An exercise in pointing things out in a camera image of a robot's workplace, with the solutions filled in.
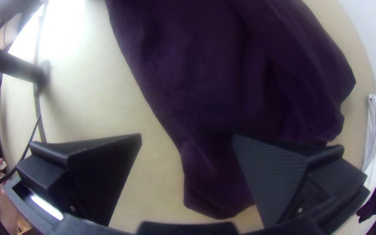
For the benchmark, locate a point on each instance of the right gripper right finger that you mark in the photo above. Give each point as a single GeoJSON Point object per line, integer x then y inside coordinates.
{"type": "Point", "coordinates": [273, 176]}

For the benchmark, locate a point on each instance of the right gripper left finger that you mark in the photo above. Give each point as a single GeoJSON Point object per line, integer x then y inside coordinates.
{"type": "Point", "coordinates": [90, 176]}

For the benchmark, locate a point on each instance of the black t-shirt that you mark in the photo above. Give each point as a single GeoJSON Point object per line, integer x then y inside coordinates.
{"type": "Point", "coordinates": [227, 81]}

